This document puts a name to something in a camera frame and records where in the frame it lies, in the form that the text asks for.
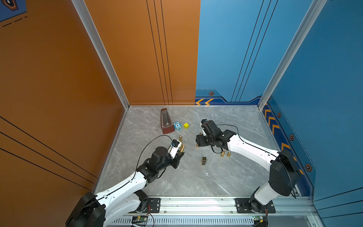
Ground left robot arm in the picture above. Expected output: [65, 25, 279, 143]
[65, 144, 184, 227]

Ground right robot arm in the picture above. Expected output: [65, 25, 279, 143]
[196, 119, 303, 213]

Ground blue owl toy cube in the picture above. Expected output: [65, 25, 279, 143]
[174, 122, 182, 130]

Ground dark red metronome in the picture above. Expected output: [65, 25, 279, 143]
[160, 108, 175, 134]

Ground left green circuit board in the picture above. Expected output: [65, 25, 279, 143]
[130, 216, 148, 227]

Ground green circuit board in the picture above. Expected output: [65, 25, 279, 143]
[130, 216, 148, 227]
[252, 216, 268, 227]

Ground right green circuit board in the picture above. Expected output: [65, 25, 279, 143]
[252, 216, 268, 227]

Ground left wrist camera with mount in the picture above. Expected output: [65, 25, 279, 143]
[168, 140, 182, 159]

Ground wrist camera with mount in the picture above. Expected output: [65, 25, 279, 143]
[200, 119, 207, 136]
[168, 140, 182, 159]

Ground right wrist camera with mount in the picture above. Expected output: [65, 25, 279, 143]
[200, 119, 207, 136]

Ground front aluminium rail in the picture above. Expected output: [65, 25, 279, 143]
[74, 195, 326, 227]

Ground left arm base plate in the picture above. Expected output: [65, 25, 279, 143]
[121, 198, 161, 214]

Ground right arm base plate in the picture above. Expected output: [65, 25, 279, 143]
[234, 198, 276, 214]

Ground right aluminium corner post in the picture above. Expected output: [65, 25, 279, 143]
[257, 0, 327, 111]

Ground aluminium corner post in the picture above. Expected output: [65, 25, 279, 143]
[72, 0, 130, 111]
[257, 0, 327, 111]

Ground left aluminium corner post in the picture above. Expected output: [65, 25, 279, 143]
[72, 0, 130, 111]

